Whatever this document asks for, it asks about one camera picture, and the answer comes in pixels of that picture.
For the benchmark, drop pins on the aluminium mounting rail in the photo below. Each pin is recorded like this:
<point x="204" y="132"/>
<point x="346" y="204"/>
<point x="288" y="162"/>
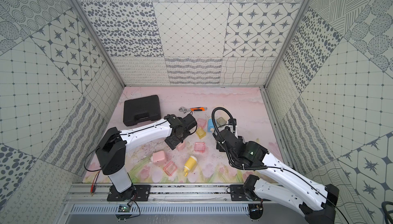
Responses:
<point x="167" y="193"/>

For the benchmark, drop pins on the orange handled adjustable wrench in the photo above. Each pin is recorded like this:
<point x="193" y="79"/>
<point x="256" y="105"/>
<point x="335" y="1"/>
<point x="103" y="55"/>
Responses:
<point x="188" y="110"/>

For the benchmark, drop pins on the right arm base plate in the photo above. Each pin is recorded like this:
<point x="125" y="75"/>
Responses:
<point x="240" y="193"/>

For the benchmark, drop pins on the pink pencil sharpener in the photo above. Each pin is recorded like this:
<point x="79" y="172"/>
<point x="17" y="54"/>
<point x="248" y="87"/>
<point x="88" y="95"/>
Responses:
<point x="181" y="146"/>
<point x="158" y="158"/>

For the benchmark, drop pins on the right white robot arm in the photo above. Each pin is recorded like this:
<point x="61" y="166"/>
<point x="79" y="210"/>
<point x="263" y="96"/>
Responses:
<point x="314" y="201"/>

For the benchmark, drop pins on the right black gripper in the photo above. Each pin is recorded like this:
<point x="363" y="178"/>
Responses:
<point x="220" y="149"/>

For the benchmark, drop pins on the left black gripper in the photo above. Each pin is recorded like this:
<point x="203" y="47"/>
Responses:
<point x="174" y="137"/>

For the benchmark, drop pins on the yellow transparent tray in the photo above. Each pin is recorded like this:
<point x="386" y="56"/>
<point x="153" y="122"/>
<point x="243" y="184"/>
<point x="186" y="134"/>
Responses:
<point x="200" y="133"/>

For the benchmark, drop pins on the black plastic tool case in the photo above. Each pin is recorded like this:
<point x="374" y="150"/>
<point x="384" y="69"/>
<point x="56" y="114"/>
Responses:
<point x="141" y="110"/>

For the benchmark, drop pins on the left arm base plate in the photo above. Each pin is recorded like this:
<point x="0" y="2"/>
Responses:
<point x="135" y="192"/>

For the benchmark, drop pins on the pink floral table mat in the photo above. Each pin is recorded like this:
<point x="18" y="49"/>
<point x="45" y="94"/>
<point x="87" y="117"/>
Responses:
<point x="245" y="104"/>

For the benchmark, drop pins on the grey transparent tray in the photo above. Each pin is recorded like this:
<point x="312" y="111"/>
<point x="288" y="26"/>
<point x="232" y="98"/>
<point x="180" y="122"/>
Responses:
<point x="221" y="121"/>

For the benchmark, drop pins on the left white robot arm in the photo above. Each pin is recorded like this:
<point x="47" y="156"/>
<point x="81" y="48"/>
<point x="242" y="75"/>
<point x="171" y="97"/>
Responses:
<point x="111" y="150"/>

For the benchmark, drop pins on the blue pencil sharpener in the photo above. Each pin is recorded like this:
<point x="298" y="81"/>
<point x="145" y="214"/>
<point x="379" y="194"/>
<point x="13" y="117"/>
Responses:
<point x="210" y="126"/>

